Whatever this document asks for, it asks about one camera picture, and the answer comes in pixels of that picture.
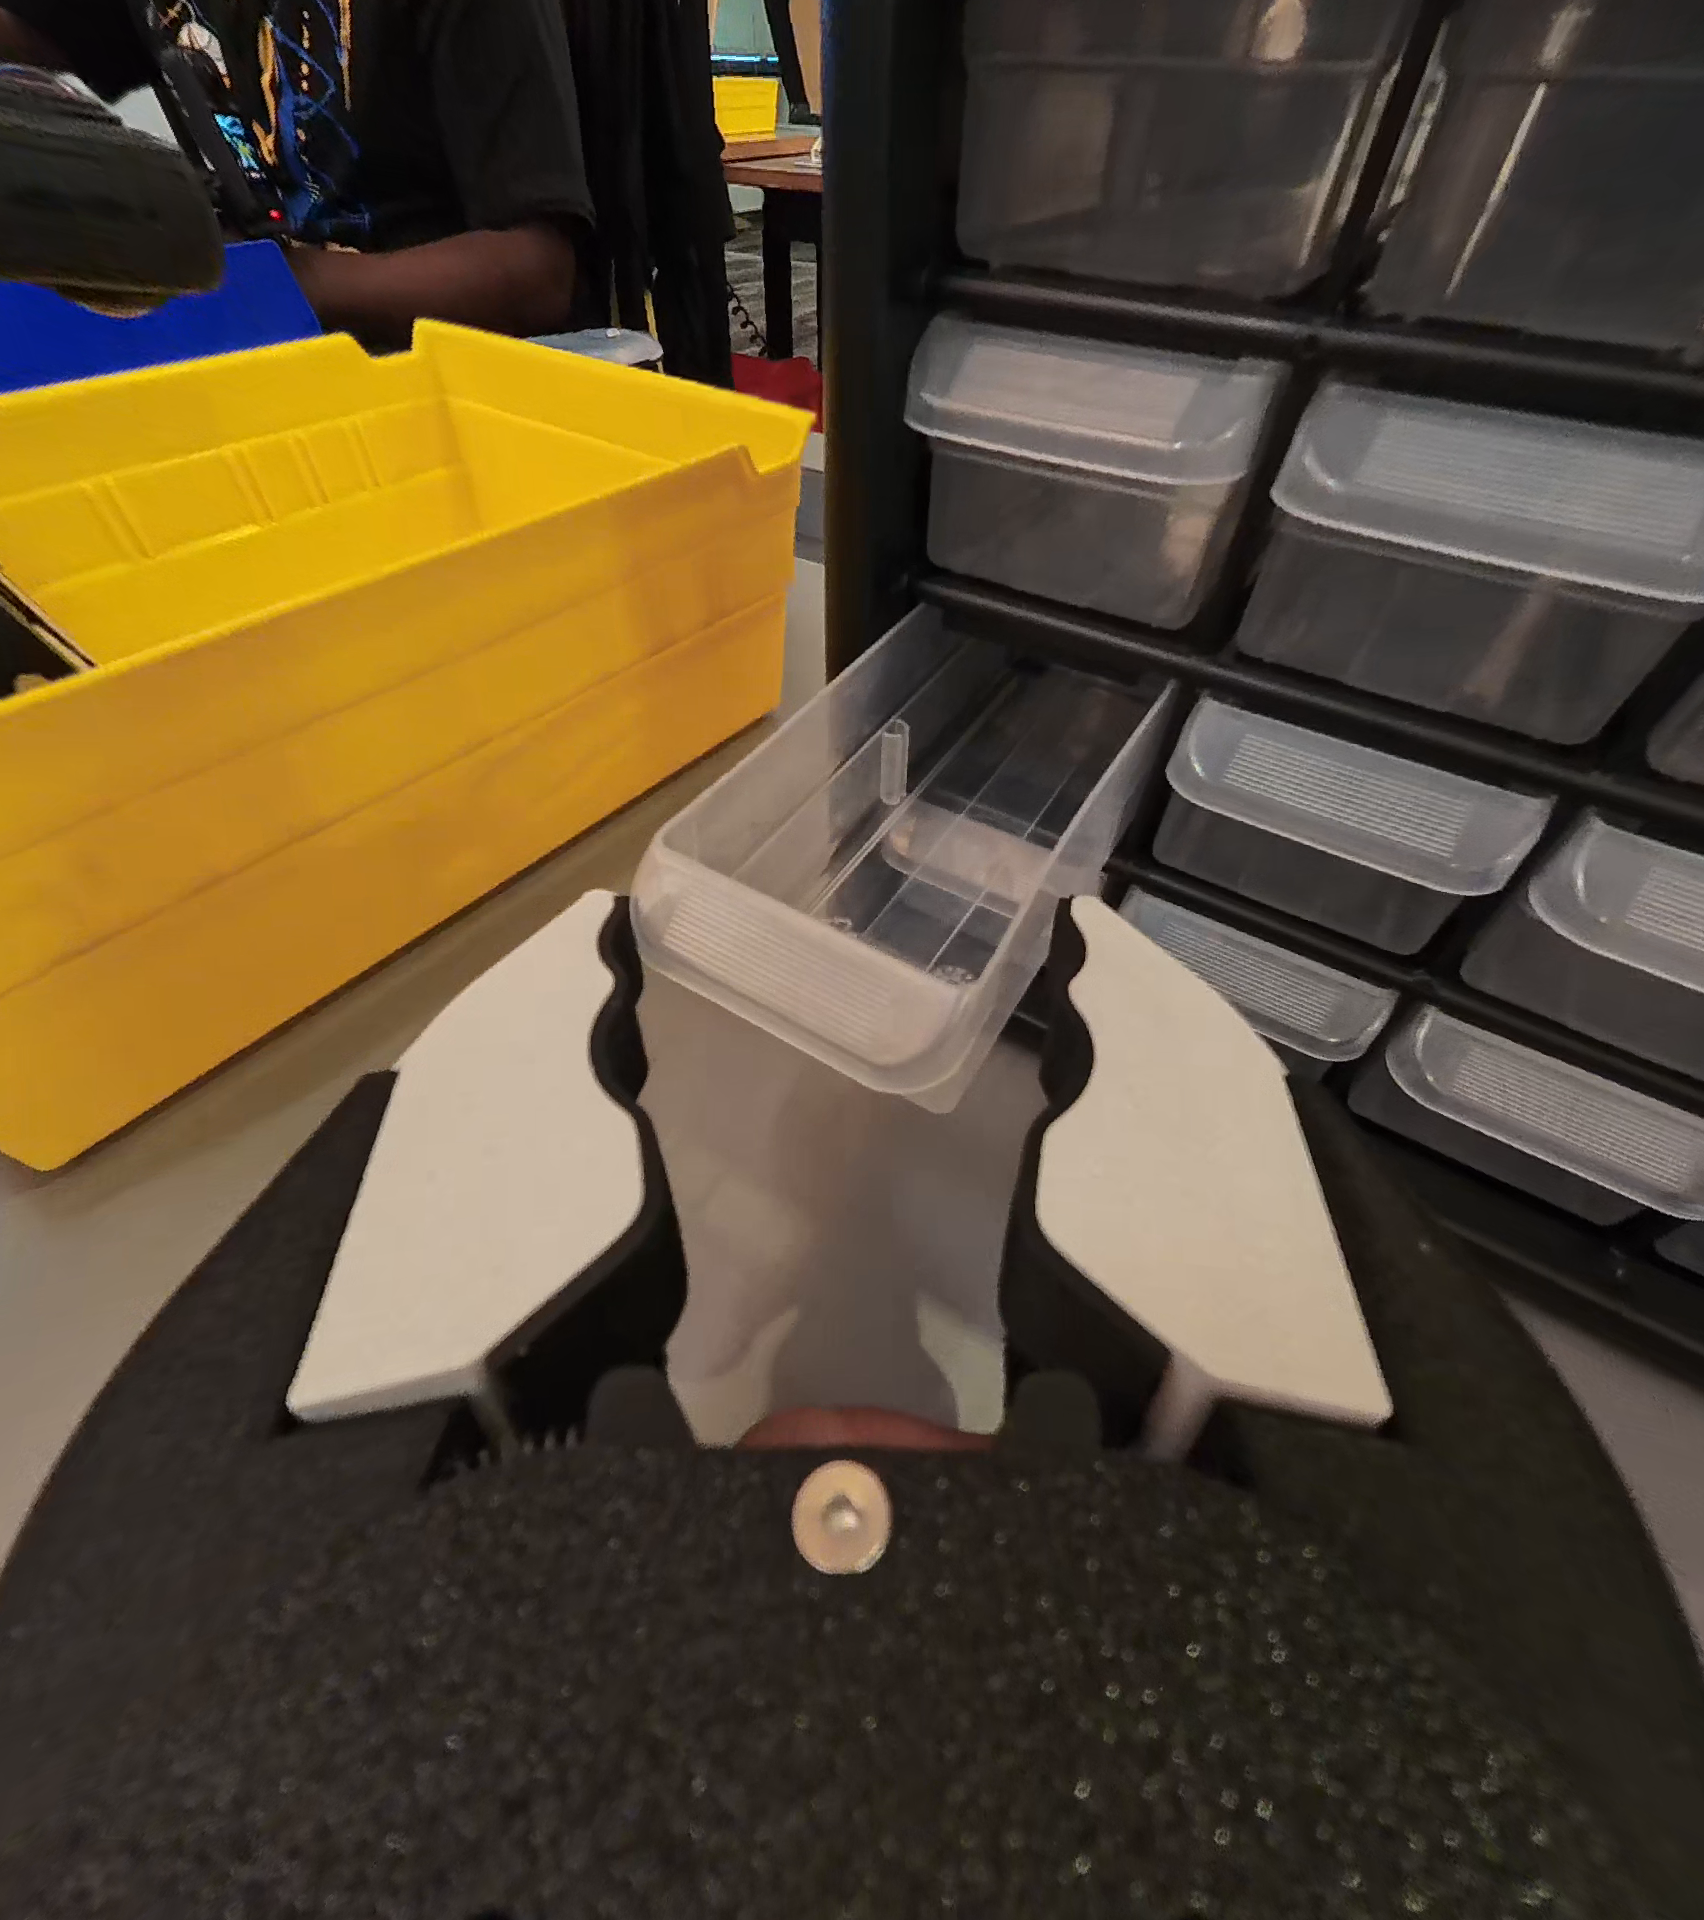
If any blue plastic bin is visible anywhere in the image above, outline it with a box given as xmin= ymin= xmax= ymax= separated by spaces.
xmin=0 ymin=240 xmax=324 ymax=413

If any clear plastic drawer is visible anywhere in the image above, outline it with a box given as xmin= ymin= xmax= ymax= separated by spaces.
xmin=629 ymin=604 xmax=1183 ymax=1115

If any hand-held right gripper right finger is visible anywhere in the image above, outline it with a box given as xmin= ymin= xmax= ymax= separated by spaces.
xmin=998 ymin=894 xmax=1394 ymax=1459

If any dark cloth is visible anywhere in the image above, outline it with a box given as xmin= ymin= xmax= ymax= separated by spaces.
xmin=566 ymin=0 xmax=738 ymax=392

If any array of clear drawers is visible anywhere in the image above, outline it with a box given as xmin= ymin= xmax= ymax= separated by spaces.
xmin=904 ymin=0 xmax=1704 ymax=1292

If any black drawer cabinet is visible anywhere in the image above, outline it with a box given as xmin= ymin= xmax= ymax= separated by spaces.
xmin=818 ymin=0 xmax=1704 ymax=1450

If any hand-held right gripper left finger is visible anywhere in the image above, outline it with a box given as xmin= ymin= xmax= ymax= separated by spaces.
xmin=284 ymin=887 xmax=689 ymax=1419

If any wooden table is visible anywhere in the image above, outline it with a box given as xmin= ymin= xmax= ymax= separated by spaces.
xmin=719 ymin=133 xmax=827 ymax=361

